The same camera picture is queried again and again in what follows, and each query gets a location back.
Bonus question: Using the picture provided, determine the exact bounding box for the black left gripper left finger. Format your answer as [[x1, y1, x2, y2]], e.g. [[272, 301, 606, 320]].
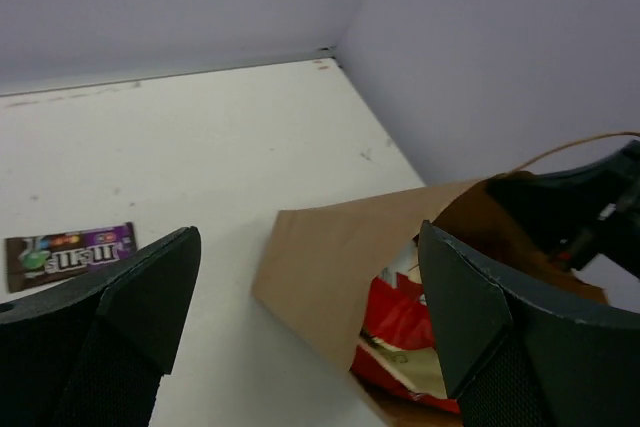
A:
[[1, 227, 201, 426]]

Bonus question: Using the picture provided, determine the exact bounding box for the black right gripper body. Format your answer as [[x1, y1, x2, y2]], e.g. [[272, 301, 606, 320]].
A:
[[487, 140, 639, 277]]

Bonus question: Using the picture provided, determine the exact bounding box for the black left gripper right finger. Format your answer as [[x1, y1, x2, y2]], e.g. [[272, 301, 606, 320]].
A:
[[418, 222, 639, 426]]

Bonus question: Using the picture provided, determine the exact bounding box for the brown paper bag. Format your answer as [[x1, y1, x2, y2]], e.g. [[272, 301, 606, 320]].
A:
[[252, 164, 624, 426]]

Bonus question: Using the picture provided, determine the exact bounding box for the red and beige snack bag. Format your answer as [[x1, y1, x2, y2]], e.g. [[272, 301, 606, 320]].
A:
[[351, 335, 460, 414]]

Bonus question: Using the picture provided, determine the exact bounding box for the red snack bag with barcode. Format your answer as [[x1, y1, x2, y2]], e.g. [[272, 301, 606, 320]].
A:
[[362, 237, 435, 351]]

